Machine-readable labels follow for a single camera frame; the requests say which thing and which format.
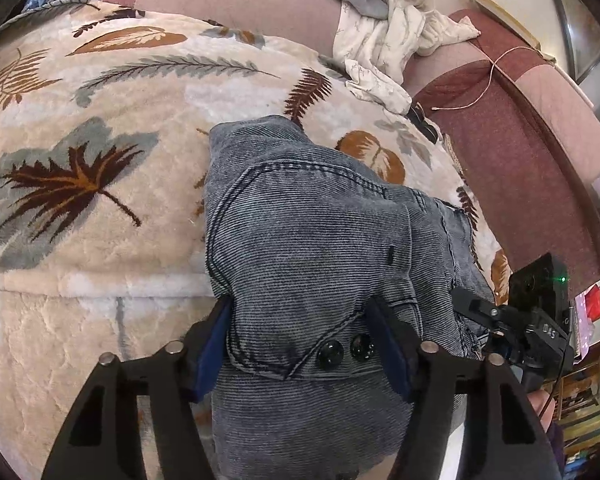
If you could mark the leaf-print fleece blanket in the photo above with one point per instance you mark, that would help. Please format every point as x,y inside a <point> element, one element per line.
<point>105,160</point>

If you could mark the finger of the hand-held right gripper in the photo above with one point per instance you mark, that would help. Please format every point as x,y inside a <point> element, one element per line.
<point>472,305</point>

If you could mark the red and pink packet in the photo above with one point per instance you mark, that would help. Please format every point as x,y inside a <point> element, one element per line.
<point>590,302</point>

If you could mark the white floral cloth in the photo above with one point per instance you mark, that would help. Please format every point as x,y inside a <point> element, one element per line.
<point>395,20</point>

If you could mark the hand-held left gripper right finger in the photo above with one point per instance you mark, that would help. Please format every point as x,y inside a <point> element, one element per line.
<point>387,345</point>

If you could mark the person's right hand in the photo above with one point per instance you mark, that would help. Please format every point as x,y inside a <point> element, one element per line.
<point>539,407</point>

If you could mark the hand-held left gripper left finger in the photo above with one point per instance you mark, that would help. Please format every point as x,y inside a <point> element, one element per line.
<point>212,355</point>

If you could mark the blue-grey denim pants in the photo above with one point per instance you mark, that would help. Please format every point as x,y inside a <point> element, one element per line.
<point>305,240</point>

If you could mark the wooden shelf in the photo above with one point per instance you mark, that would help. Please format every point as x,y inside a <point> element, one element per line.
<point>587,400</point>

